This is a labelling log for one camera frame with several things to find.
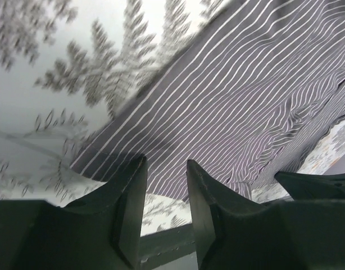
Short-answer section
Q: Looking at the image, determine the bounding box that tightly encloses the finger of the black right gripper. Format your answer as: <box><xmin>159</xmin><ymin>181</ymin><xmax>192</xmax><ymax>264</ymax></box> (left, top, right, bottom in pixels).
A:
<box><xmin>274</xmin><ymin>172</ymin><xmax>345</xmax><ymax>200</ymax></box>

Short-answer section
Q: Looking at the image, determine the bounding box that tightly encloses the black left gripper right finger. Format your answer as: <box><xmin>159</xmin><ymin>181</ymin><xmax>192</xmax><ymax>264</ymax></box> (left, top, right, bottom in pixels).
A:
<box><xmin>187</xmin><ymin>160</ymin><xmax>345</xmax><ymax>269</ymax></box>

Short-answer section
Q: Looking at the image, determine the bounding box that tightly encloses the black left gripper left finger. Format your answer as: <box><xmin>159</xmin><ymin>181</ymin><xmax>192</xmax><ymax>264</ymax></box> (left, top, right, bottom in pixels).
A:
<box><xmin>0</xmin><ymin>156</ymin><xmax>148</xmax><ymax>269</ymax></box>

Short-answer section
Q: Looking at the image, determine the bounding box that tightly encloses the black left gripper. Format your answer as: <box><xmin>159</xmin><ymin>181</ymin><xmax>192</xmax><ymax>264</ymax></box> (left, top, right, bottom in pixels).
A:
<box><xmin>138</xmin><ymin>223</ymin><xmax>198</xmax><ymax>269</ymax></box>

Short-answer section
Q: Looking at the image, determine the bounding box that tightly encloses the grey striped underwear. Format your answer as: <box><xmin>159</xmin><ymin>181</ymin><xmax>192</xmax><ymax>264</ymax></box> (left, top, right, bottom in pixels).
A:
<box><xmin>71</xmin><ymin>1</ymin><xmax>345</xmax><ymax>201</ymax></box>

